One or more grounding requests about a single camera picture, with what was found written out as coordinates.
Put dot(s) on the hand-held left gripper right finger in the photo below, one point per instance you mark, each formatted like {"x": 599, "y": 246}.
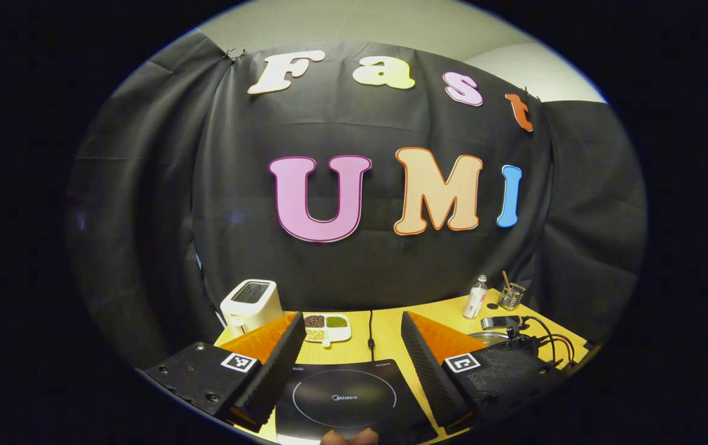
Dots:
{"x": 425, "y": 377}

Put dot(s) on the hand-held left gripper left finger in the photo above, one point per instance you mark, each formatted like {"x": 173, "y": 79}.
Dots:
{"x": 280, "y": 371}

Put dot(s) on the black induction cooktop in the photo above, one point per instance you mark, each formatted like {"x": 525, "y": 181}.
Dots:
{"x": 345, "y": 398}

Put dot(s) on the stainless steel pot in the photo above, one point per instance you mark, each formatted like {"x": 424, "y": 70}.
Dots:
{"x": 493, "y": 323}

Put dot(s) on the small pile of yellow beans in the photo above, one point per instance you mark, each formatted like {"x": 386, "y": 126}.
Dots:
{"x": 315, "y": 335}

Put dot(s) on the pile of brown beans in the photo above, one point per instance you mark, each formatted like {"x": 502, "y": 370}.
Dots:
{"x": 314, "y": 321}

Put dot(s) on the white toaster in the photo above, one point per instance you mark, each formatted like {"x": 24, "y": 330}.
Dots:
{"x": 255, "y": 309}

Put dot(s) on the white divided bean dish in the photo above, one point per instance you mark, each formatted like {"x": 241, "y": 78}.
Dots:
{"x": 338, "y": 335}

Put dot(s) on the pile of green beans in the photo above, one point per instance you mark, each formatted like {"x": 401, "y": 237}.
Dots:
{"x": 337, "y": 321}

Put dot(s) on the small white bottle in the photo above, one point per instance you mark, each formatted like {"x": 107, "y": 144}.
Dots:
{"x": 474, "y": 303}

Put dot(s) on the glass cup with stick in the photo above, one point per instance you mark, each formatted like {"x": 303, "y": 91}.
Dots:
{"x": 510, "y": 298}

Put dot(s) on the black backdrop cloth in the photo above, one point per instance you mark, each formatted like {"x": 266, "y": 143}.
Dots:
{"x": 144, "y": 216}

